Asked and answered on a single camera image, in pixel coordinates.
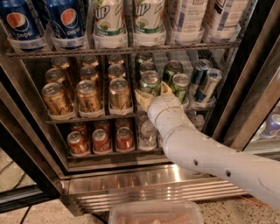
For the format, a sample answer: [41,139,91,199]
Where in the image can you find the left Pepsi bottle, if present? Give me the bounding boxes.
[0,0,44,52]

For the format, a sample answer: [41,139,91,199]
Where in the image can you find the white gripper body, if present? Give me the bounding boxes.
[147,94,194,139]

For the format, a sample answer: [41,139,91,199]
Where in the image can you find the orange cable on floor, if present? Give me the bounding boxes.
[239,195,270,208]

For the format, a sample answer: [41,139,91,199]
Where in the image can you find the front middle gold can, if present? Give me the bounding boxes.
[76,80,103,118]

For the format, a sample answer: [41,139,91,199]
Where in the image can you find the second row right gold can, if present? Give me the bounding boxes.
[108,64,126,81]

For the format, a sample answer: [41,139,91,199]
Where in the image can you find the front left red can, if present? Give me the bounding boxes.
[67,131,89,157]

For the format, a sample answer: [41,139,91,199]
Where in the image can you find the second row gold can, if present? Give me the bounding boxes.
[80,66,100,88]
[108,64,126,81]
[45,67,74,100]

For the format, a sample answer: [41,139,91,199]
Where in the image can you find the front left gold can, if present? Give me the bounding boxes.
[42,83,75,121]

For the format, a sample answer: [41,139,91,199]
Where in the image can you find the blue silver can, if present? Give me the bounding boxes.
[189,59,212,95]
[195,68,223,103]

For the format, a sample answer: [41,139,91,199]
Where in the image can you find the middle wire shelf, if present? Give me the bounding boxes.
[45,104,217,125]

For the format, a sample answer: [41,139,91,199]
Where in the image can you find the left white labelled bottle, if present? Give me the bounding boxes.
[171,0,208,45]

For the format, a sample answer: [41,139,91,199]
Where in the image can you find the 7up bottle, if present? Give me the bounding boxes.
[132,0,165,46]
[94,0,128,49]

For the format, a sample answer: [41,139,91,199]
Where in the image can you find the front middle red can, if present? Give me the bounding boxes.
[92,129,112,155]

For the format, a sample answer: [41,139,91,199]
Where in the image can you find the pepsi bottle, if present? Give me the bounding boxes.
[45,0,87,50]
[0,0,44,52]

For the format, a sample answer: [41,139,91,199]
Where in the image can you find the water bottle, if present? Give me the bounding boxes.
[187,111,205,131]
[139,119,157,151]

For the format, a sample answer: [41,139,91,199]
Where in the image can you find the black cable on floor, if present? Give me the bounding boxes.
[19,205,33,224]

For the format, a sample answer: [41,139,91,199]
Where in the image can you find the left 7UP bottle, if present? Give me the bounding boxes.
[94,0,128,49]

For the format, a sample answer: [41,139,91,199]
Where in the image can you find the front right red can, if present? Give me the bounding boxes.
[116,127,134,152]

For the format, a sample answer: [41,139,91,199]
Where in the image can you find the front blue silver can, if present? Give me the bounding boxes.
[195,68,223,103]

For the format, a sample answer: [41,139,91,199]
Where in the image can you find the wire shelf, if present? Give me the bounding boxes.
[45,104,217,125]
[4,41,240,59]

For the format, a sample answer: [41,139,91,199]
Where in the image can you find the right white labelled bottle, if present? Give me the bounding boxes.
[205,0,249,43]

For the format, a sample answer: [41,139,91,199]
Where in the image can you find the second row middle gold can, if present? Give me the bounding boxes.
[80,66,100,88]

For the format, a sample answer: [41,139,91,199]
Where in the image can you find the white labelled bottle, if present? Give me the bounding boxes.
[205,0,249,43]
[171,0,208,45]

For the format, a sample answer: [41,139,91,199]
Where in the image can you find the left water bottle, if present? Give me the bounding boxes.
[139,119,157,151]

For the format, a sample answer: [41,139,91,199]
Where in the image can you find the red can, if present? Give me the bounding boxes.
[116,127,134,152]
[92,129,112,155]
[67,131,89,157]

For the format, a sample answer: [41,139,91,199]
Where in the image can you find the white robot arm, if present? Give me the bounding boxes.
[135,86,280,209]

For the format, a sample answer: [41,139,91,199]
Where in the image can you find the right Pepsi bottle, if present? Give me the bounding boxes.
[45,0,87,50]

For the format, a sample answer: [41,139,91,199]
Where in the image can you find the steel fridge base grille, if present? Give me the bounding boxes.
[60,164,246,216]

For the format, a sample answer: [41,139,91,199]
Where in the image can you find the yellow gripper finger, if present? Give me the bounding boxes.
[160,81,172,95]
[135,89,154,111]

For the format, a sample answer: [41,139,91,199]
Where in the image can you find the blue can behind glass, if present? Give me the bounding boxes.
[262,113,280,138]

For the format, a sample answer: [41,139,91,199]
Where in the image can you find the top wire shelf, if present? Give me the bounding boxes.
[4,41,240,59]

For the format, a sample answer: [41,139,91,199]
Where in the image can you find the second row left gold can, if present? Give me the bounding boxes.
[45,67,74,100]

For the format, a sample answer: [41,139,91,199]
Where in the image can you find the green can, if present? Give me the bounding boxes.
[162,60,183,84]
[139,61,157,74]
[139,71,161,96]
[171,73,190,102]

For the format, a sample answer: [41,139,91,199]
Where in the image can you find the clear plastic bin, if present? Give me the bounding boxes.
[108,201,204,224]

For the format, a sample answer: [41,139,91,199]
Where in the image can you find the right 7UP bottle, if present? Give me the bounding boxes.
[132,0,165,46]

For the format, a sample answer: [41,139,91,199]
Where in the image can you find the front right gold can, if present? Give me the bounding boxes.
[109,78,133,116]

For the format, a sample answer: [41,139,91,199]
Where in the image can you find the rear blue silver can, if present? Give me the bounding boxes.
[189,59,212,95]

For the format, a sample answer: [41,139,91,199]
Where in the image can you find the right water bottle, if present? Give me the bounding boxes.
[187,111,205,131]

